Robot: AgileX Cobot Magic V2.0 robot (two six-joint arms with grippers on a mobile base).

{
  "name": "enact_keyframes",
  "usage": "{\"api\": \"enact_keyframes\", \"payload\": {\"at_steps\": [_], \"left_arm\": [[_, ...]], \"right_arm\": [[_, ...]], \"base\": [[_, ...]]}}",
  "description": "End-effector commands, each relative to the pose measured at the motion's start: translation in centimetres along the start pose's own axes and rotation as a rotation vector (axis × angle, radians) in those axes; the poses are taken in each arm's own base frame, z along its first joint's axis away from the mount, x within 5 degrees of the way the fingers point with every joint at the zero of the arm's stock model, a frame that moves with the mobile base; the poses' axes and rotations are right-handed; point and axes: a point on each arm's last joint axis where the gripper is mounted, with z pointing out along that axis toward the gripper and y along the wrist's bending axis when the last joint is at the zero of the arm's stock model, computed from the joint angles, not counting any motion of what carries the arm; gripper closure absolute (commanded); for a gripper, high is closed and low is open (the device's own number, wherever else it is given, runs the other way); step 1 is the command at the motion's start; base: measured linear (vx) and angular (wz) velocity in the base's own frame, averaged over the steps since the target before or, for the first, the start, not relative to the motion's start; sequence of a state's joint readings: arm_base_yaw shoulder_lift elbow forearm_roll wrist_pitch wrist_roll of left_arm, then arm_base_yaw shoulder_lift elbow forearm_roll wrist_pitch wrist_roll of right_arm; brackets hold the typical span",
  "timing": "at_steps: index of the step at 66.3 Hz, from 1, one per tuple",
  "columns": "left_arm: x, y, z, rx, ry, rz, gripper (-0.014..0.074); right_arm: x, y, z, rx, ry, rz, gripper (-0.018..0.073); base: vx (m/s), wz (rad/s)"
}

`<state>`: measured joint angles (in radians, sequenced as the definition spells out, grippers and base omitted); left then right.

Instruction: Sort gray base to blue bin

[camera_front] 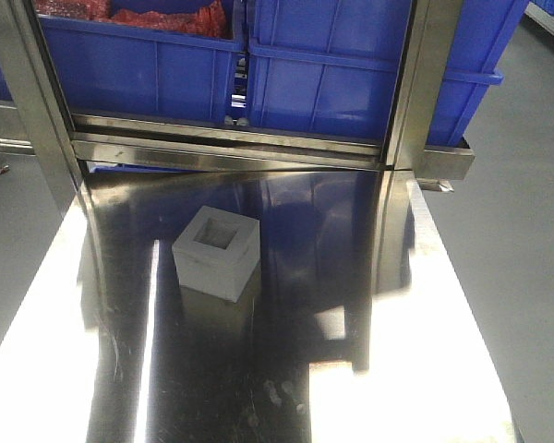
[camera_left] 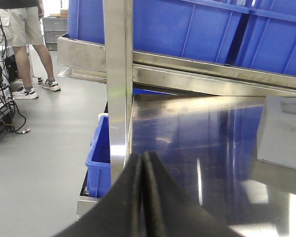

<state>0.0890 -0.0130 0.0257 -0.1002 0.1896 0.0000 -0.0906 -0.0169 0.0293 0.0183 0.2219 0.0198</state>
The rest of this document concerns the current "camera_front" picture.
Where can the blue bin with red contents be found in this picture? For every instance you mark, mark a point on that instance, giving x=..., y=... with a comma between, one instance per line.
x=107, y=67

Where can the red mesh bag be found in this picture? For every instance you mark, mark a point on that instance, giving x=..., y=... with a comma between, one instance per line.
x=208, y=21

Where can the gray square hollow base block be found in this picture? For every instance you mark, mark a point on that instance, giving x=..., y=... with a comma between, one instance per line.
x=217, y=253

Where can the stainless steel shelf rack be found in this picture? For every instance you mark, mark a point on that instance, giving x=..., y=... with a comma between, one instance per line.
x=37, y=120

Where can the blue plastic bin centre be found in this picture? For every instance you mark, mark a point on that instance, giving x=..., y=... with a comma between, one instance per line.
x=330, y=67

